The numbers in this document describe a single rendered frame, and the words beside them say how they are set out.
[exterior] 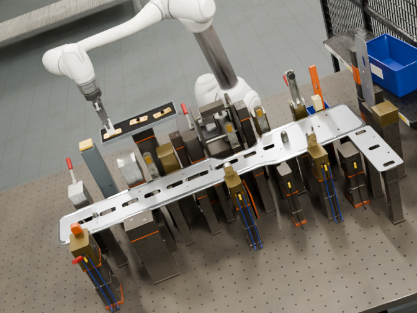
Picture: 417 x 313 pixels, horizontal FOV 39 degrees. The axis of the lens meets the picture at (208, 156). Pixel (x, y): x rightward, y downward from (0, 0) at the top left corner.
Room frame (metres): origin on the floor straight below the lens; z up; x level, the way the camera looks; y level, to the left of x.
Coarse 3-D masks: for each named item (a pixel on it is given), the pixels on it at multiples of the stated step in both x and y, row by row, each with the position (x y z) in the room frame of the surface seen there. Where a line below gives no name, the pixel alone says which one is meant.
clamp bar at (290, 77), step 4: (284, 72) 2.20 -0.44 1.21; (288, 72) 2.19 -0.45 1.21; (292, 72) 2.18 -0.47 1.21; (288, 76) 2.18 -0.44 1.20; (292, 76) 2.16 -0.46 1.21; (288, 80) 2.18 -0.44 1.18; (292, 80) 2.19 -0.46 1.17; (288, 84) 2.19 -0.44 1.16; (292, 84) 2.19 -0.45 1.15; (296, 84) 2.18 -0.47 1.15; (292, 88) 2.18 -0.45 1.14; (296, 88) 2.18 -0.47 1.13; (292, 92) 2.17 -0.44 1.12; (296, 92) 2.18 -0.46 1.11; (292, 96) 2.17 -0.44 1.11; (296, 96) 2.18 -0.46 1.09; (300, 96) 2.17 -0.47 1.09; (300, 100) 2.16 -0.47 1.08; (296, 104) 2.16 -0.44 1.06; (296, 108) 2.16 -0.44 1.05
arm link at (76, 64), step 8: (64, 48) 2.34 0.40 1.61; (72, 48) 2.31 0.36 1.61; (80, 48) 2.32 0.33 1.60; (64, 56) 2.31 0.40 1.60; (72, 56) 2.29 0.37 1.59; (80, 56) 2.30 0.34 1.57; (64, 64) 2.32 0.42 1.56; (72, 64) 2.29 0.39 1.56; (80, 64) 2.29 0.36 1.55; (88, 64) 2.31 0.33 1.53; (64, 72) 2.34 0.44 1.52; (72, 72) 2.29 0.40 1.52; (80, 72) 2.29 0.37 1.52; (88, 72) 2.30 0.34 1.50; (80, 80) 2.29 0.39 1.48; (88, 80) 2.30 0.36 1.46
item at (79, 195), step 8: (72, 184) 2.22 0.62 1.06; (80, 184) 2.19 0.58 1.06; (72, 192) 2.16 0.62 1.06; (80, 192) 2.14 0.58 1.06; (88, 192) 2.21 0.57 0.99; (72, 200) 2.13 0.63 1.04; (80, 200) 2.13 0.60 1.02; (88, 200) 2.14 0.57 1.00; (80, 208) 2.13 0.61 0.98; (96, 240) 2.13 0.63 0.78; (104, 248) 2.14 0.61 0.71
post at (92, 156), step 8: (80, 152) 2.32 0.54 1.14; (88, 152) 2.31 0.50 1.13; (96, 152) 2.31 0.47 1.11; (88, 160) 2.31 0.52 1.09; (96, 160) 2.31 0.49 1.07; (96, 168) 2.31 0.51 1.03; (104, 168) 2.31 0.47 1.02; (96, 176) 2.31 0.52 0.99; (104, 176) 2.31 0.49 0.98; (104, 184) 2.31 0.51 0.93; (112, 184) 2.31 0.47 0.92; (104, 192) 2.31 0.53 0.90; (112, 192) 2.31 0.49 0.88; (112, 208) 2.31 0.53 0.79
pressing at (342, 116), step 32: (288, 128) 2.11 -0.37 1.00; (320, 128) 2.02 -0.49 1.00; (352, 128) 1.94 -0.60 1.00; (224, 160) 2.05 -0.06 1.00; (256, 160) 1.97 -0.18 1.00; (128, 192) 2.09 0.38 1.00; (160, 192) 2.01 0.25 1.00; (192, 192) 1.93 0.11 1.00; (64, 224) 2.04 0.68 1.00; (96, 224) 1.95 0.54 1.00
